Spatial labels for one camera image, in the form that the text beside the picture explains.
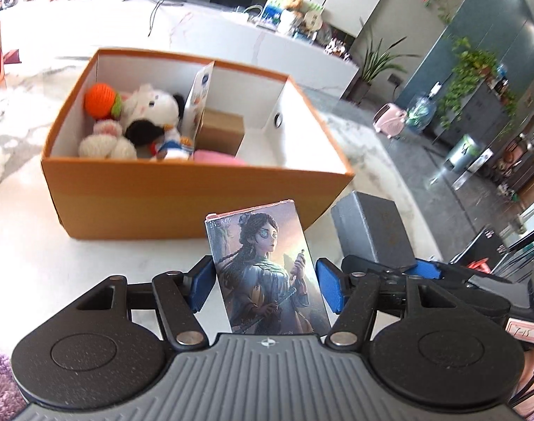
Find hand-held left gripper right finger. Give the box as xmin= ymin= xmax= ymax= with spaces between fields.
xmin=315 ymin=258 xmax=462 ymax=348

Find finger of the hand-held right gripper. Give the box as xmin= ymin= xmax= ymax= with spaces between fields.
xmin=340 ymin=253 xmax=445 ymax=282

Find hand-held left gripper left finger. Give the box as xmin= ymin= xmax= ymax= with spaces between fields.
xmin=67 ymin=255 xmax=216 ymax=348

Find card box with painted figure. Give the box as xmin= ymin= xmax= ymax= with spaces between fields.
xmin=204 ymin=200 xmax=332 ymax=335

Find grey box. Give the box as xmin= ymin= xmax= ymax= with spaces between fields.
xmin=331 ymin=190 xmax=419 ymax=269

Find orange cardboard box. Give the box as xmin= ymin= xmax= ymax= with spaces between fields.
xmin=41 ymin=47 xmax=356 ymax=242

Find pink item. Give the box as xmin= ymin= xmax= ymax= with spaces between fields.
xmin=192 ymin=149 xmax=250 ymax=168

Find small brown cardboard box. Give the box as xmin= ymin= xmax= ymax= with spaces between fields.
xmin=192 ymin=107 xmax=246 ymax=159

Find black haired plush doll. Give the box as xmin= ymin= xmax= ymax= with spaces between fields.
xmin=125 ymin=118 xmax=194 ymax=161

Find white crochet bunny pink ears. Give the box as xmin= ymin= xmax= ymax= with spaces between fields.
xmin=78 ymin=119 xmax=138 ymax=159

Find white plush bunny striped hat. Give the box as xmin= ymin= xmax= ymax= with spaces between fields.
xmin=119 ymin=85 xmax=185 ymax=136

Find white printed card box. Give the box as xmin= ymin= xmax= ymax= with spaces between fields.
xmin=182 ymin=62 xmax=215 ymax=136

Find orange crochet toy with flower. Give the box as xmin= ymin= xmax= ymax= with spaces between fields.
xmin=83 ymin=83 xmax=124 ymax=120

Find person's right forearm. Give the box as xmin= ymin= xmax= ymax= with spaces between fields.
xmin=519 ymin=350 xmax=534 ymax=421

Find silver green trash can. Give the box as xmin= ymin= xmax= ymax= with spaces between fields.
xmin=443 ymin=133 xmax=492 ymax=175

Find pink small appliance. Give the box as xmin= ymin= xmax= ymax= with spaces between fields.
xmin=372 ymin=102 xmax=410 ymax=140

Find blue water bottle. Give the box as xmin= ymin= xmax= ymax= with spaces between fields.
xmin=406 ymin=94 xmax=439 ymax=133

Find trailing pothos plant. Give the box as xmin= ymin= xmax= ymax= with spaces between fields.
xmin=434 ymin=36 xmax=518 ymax=138

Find long leaf potted plant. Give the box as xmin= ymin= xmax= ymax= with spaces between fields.
xmin=349 ymin=18 xmax=422 ymax=107

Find purple fuzzy cloth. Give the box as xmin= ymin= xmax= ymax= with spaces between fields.
xmin=0 ymin=346 xmax=27 ymax=421

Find white marble tv console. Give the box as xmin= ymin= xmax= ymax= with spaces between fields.
xmin=0 ymin=0 xmax=360 ymax=94

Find grey blue cabinet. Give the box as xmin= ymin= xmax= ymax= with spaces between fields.
xmin=398 ymin=0 xmax=534 ymax=159

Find round clock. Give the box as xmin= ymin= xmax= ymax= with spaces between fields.
xmin=303 ymin=10 xmax=325 ymax=32

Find blue boxes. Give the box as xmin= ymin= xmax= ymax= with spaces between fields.
xmin=262 ymin=4 xmax=286 ymax=25

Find black cables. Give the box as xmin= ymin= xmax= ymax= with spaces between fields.
xmin=146 ymin=0 xmax=184 ymax=38

